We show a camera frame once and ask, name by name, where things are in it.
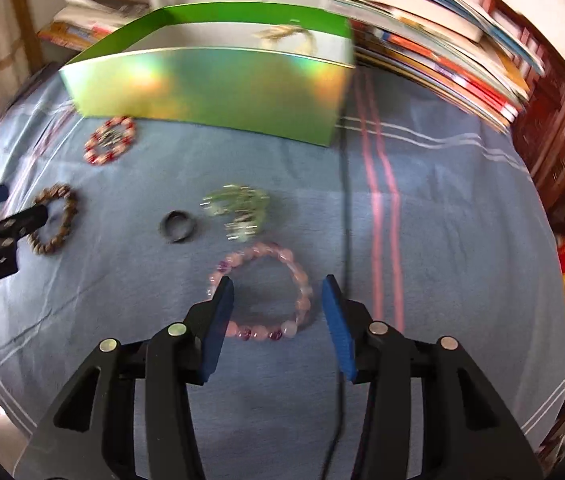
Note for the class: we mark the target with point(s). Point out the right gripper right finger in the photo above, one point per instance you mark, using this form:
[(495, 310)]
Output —
[(467, 431)]

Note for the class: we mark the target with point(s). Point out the green cardboard box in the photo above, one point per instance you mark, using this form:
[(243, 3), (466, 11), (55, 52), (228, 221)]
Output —
[(200, 63)]

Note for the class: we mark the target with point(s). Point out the right stack of books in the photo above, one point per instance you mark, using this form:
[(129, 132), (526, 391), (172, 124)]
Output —
[(452, 47)]

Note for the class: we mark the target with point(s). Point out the stack of books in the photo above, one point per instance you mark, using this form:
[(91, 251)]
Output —
[(82, 23), (452, 47)]

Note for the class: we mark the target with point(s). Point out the white strap wrist watch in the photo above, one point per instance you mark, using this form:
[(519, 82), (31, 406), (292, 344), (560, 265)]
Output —
[(271, 37)]

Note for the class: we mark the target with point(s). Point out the dark wooden headboard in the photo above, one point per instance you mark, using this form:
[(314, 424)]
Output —
[(539, 131)]

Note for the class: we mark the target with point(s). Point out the left stack of books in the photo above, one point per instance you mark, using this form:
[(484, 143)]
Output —
[(82, 23)]

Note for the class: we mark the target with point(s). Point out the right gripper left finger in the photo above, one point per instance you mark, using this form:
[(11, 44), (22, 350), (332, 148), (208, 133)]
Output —
[(88, 430)]

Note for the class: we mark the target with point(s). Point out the blue striped bed sheet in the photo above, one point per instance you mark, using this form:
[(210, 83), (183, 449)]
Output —
[(421, 212)]

